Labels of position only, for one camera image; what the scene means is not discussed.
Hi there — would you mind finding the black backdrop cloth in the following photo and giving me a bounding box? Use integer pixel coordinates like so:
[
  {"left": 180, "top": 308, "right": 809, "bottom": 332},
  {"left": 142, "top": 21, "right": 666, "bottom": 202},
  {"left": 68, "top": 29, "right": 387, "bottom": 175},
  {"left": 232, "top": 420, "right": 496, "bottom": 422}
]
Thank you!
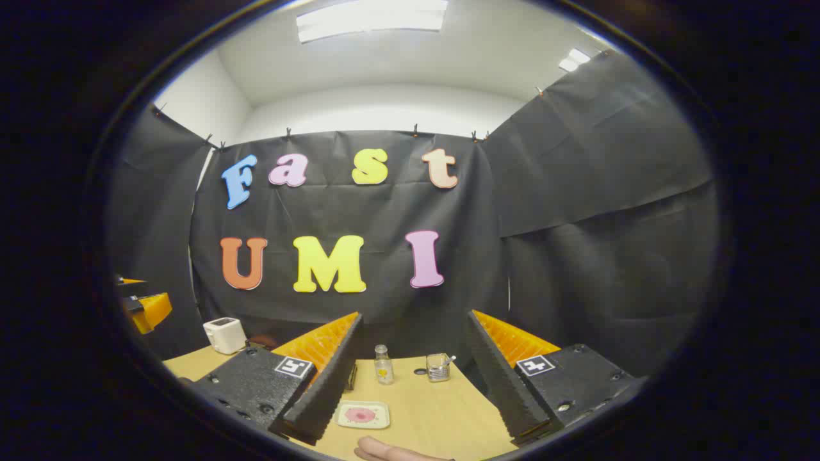
[{"left": 106, "top": 50, "right": 721, "bottom": 378}]

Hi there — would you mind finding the large ceiling light panel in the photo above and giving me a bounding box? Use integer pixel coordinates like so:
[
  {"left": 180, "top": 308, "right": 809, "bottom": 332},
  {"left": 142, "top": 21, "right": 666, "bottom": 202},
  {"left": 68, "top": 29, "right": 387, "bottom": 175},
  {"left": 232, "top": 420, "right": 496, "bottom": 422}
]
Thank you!
[{"left": 296, "top": 0, "right": 449, "bottom": 44}]

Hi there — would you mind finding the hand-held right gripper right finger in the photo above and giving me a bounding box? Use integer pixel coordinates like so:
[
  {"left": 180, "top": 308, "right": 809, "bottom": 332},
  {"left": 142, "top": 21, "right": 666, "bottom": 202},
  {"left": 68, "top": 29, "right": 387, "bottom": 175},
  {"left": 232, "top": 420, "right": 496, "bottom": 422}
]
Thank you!
[{"left": 466, "top": 309, "right": 644, "bottom": 447}]

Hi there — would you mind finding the clear glass bottle yellow label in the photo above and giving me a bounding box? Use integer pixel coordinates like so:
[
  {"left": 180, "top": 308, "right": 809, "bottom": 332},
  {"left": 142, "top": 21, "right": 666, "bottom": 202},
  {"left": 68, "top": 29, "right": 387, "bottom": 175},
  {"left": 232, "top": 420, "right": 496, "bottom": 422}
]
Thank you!
[{"left": 375, "top": 344, "right": 395, "bottom": 385}]

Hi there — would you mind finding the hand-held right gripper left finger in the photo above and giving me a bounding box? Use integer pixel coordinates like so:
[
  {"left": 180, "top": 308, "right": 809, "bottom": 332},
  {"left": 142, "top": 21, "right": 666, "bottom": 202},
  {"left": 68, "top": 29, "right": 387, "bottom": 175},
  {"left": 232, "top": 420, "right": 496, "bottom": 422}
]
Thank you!
[{"left": 190, "top": 312, "right": 364, "bottom": 447}]

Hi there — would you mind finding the white rectangular food tray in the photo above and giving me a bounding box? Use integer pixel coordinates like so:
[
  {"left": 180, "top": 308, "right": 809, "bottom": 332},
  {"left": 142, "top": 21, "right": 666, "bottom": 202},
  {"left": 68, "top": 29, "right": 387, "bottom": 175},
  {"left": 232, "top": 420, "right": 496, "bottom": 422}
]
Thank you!
[{"left": 333, "top": 400, "right": 391, "bottom": 430}]

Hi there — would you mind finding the white toaster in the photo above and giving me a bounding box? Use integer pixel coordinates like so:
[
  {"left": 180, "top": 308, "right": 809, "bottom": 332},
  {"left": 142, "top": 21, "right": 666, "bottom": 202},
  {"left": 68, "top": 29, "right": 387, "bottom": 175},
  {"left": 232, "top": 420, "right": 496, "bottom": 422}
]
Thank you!
[{"left": 203, "top": 317, "right": 247, "bottom": 355}]

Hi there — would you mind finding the small ceiling light panel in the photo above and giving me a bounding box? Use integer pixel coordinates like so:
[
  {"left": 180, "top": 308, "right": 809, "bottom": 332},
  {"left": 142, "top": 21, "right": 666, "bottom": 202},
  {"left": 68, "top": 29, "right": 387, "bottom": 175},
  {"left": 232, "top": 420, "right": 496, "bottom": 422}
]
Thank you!
[{"left": 557, "top": 48, "right": 591, "bottom": 73}]

